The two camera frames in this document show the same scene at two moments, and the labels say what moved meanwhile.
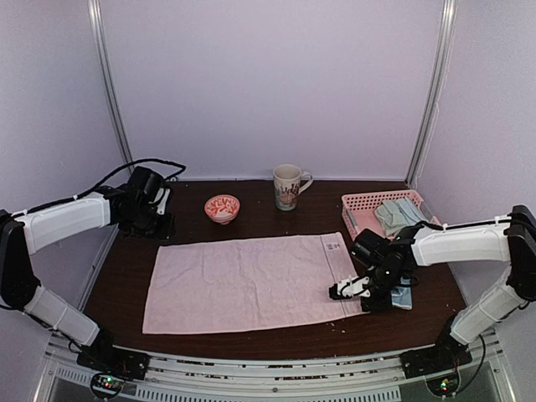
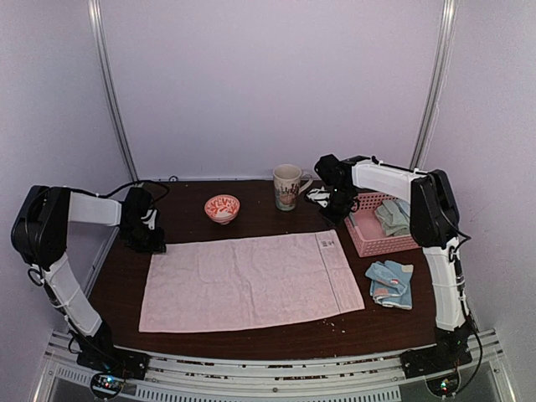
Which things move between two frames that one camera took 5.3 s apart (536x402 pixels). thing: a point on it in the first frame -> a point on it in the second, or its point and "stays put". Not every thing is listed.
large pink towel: x=246 y=283 stays put
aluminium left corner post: x=99 y=23 stays put
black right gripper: x=384 y=305 -> x=337 y=219
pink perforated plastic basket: x=358 y=209 stays put
